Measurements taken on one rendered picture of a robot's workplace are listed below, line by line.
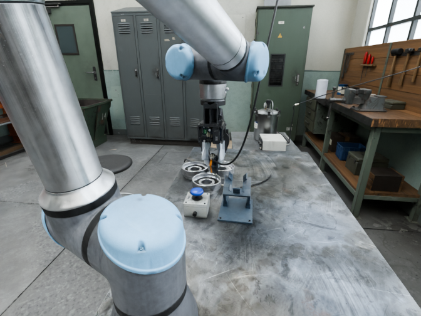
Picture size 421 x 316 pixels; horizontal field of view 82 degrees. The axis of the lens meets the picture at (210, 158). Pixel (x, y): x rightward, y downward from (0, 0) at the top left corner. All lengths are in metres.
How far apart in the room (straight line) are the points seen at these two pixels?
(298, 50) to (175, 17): 3.43
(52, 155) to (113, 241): 0.14
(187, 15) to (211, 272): 0.49
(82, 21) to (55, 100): 4.42
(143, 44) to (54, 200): 3.46
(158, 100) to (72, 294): 2.75
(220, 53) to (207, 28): 0.06
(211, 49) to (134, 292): 0.37
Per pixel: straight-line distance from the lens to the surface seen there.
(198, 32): 0.39
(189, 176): 0.94
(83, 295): 1.73
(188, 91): 3.61
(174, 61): 0.57
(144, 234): 0.34
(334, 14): 4.25
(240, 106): 4.07
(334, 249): 0.70
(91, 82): 4.75
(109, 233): 0.34
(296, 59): 3.74
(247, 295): 0.55
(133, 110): 3.94
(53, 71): 0.37
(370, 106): 2.38
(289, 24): 3.75
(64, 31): 4.93
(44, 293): 1.84
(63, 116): 0.38
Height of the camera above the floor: 1.23
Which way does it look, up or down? 22 degrees down
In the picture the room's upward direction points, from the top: straight up
